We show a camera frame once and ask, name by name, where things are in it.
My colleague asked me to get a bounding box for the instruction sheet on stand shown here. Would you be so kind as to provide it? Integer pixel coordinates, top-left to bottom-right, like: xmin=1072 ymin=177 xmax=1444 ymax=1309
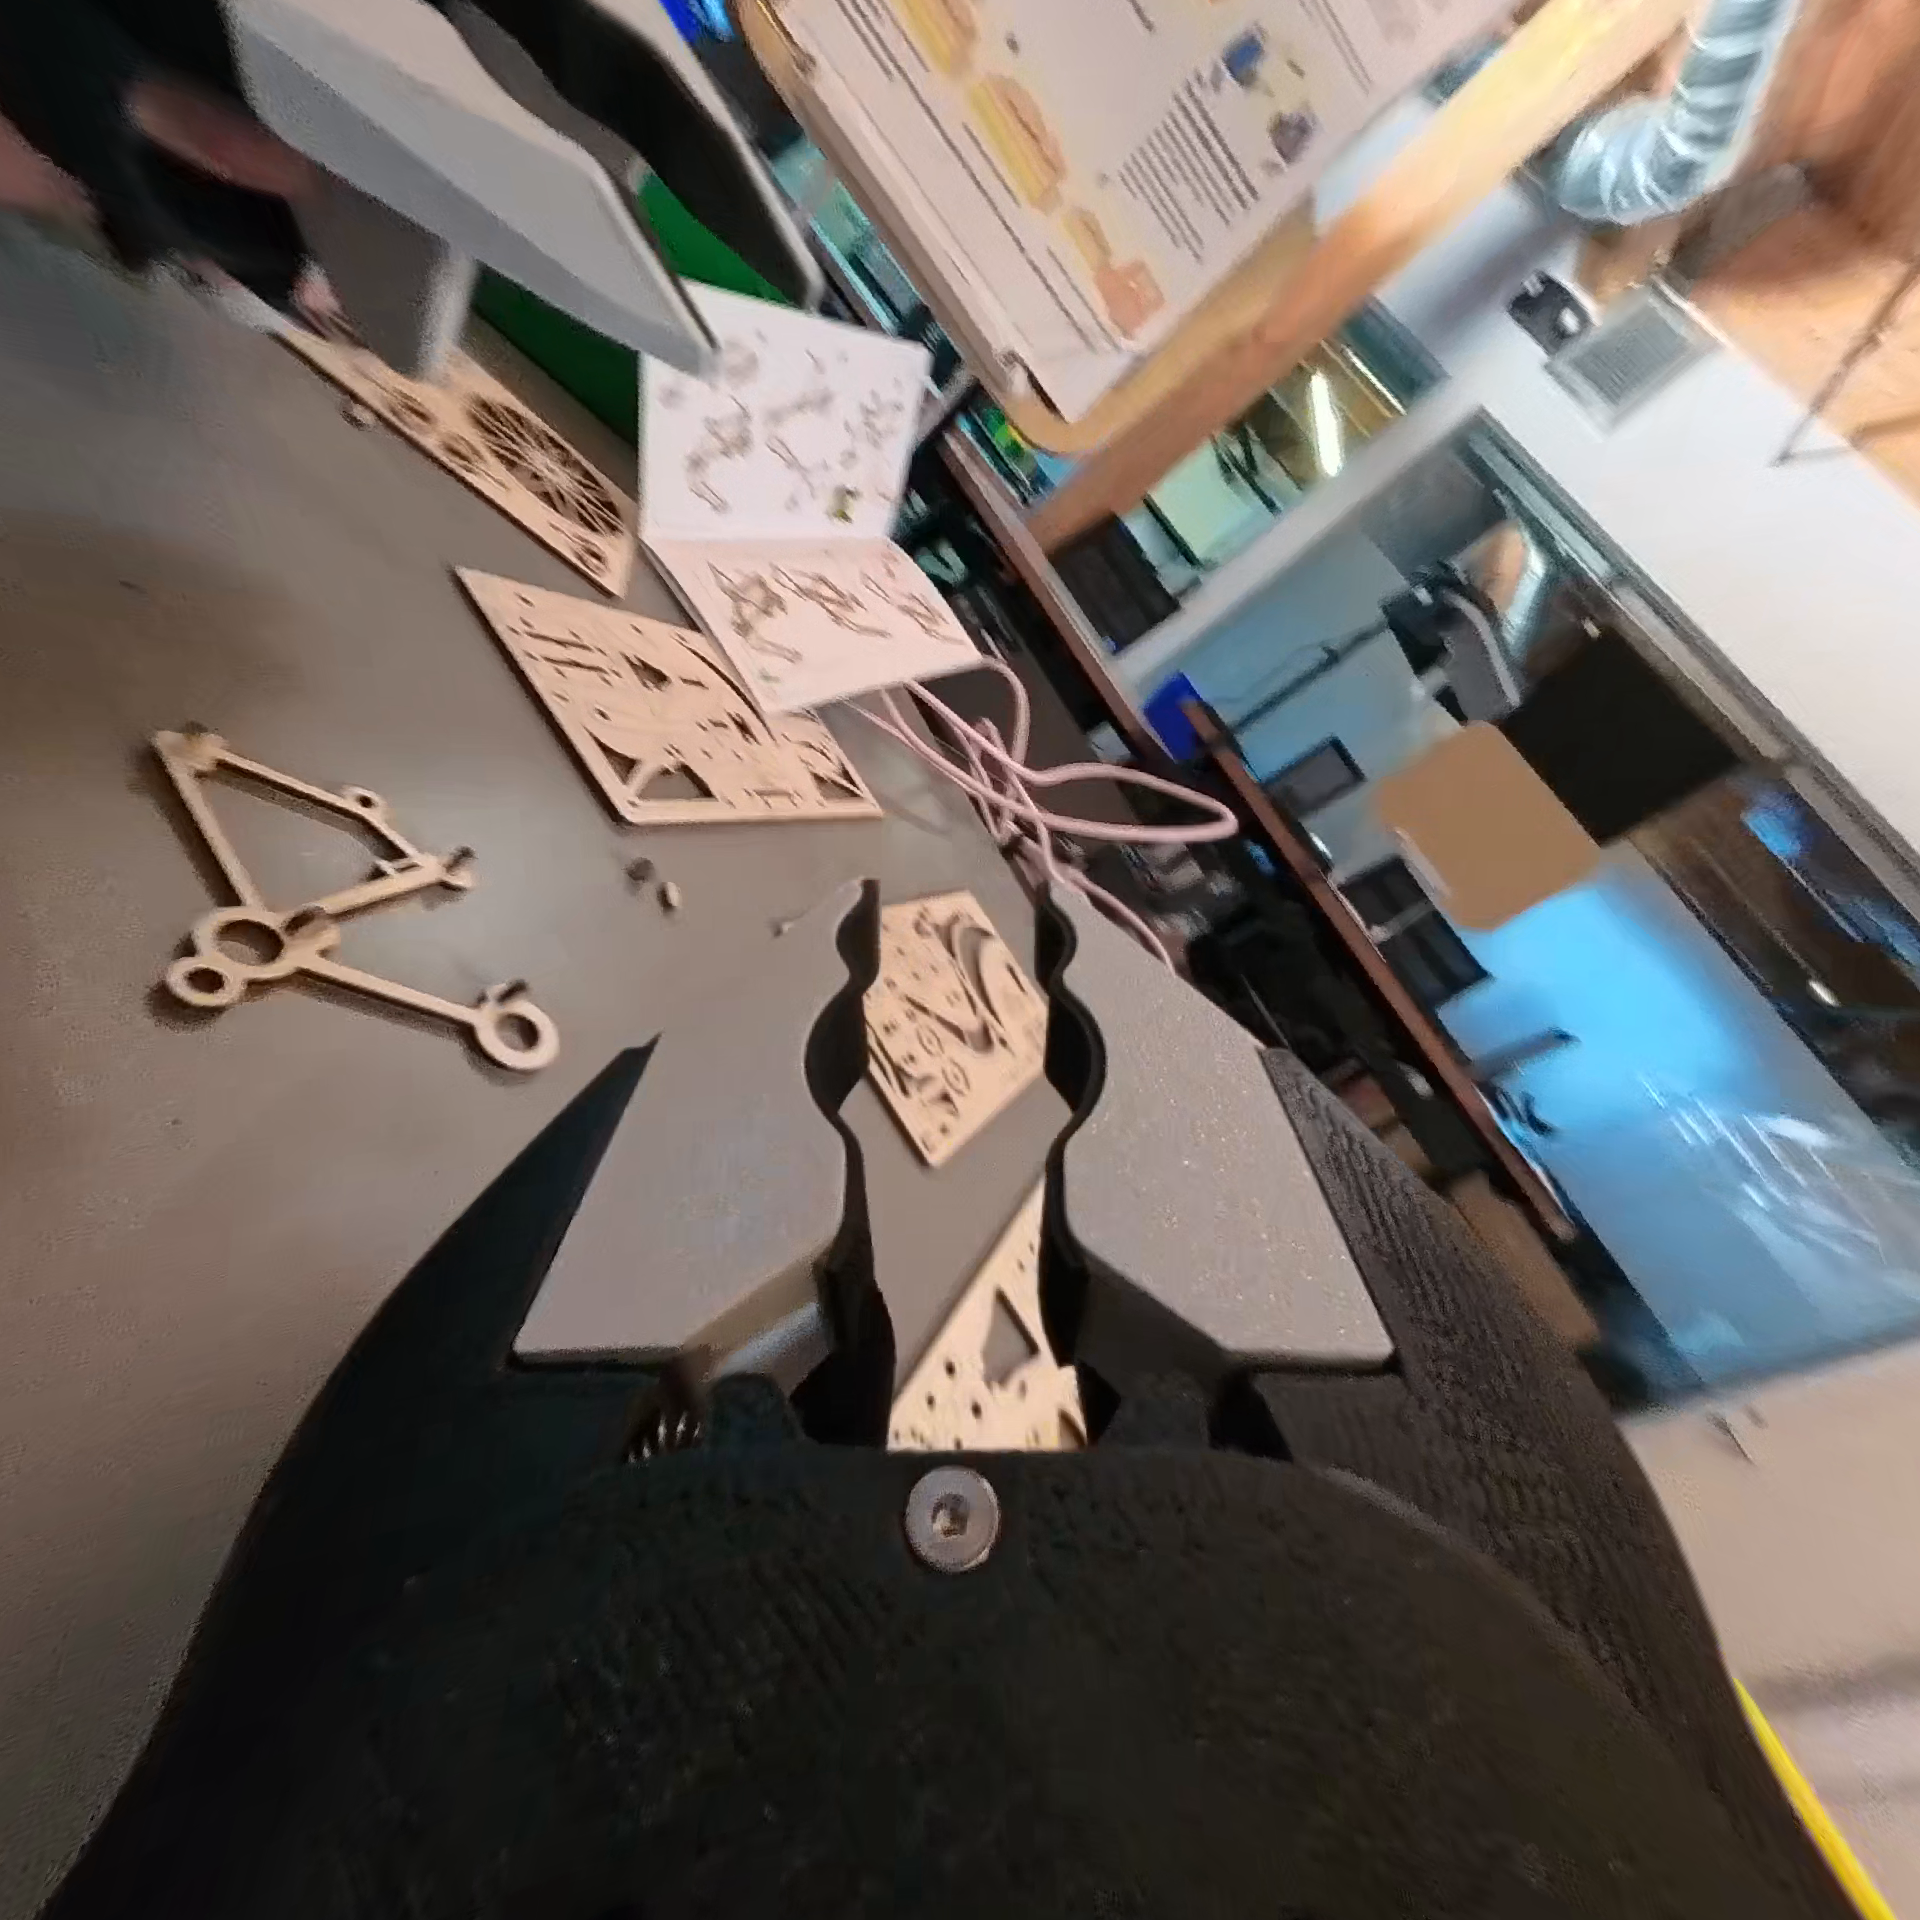
xmin=735 ymin=0 xmax=1696 ymax=453

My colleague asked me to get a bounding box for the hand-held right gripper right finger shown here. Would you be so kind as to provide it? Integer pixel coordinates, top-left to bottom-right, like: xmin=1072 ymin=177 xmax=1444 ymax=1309
xmin=1038 ymin=888 xmax=1396 ymax=1449

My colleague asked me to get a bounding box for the wooden sheet with wheel cutouts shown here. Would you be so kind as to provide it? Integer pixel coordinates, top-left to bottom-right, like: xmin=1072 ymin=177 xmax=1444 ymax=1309
xmin=281 ymin=322 xmax=639 ymax=599

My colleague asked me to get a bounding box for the pink cable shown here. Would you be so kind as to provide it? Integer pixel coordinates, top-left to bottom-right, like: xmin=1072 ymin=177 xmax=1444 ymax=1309
xmin=838 ymin=661 xmax=1244 ymax=963

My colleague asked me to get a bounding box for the small wooden sheet with gears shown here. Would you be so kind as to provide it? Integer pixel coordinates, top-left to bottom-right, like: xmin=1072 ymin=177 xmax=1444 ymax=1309
xmin=858 ymin=892 xmax=1050 ymax=1168

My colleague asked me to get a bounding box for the open white instruction booklet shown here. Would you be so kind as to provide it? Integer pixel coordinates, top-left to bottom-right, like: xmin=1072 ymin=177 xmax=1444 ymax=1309
xmin=638 ymin=287 xmax=986 ymax=715

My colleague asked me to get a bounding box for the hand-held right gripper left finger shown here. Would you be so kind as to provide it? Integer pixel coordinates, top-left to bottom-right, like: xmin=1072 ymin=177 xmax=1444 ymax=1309
xmin=517 ymin=882 xmax=895 ymax=1445

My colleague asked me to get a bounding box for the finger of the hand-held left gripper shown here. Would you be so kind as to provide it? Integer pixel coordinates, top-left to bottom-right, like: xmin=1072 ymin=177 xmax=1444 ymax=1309
xmin=449 ymin=0 xmax=826 ymax=308
xmin=223 ymin=0 xmax=719 ymax=378

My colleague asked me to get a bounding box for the green plastic bin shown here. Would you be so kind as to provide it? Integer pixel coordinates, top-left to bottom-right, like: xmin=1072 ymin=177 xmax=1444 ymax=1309
xmin=471 ymin=172 xmax=797 ymax=436

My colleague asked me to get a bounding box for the yellow tape strip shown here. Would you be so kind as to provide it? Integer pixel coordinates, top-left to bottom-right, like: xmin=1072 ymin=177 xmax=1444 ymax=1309
xmin=1727 ymin=1680 xmax=1880 ymax=1920

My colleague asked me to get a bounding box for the triangular wooden model part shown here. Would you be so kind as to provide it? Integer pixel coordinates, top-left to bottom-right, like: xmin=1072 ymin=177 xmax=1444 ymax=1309
xmin=151 ymin=727 xmax=559 ymax=1075

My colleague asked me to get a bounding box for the flexible silver air duct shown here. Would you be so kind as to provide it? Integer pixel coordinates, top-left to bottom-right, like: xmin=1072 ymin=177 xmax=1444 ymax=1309
xmin=1556 ymin=0 xmax=1800 ymax=226

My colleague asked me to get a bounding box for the wooden sheet with crescent cutouts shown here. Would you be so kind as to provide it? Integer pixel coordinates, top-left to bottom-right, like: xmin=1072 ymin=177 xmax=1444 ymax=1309
xmin=455 ymin=564 xmax=884 ymax=829

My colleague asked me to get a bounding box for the wooden sheet with triangle cutouts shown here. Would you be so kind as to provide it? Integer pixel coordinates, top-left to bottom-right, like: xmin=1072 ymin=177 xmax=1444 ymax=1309
xmin=884 ymin=1183 xmax=1088 ymax=1457

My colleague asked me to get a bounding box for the white wall vent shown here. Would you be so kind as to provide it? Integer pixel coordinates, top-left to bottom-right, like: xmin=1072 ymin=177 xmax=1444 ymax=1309
xmin=1545 ymin=293 xmax=1721 ymax=417

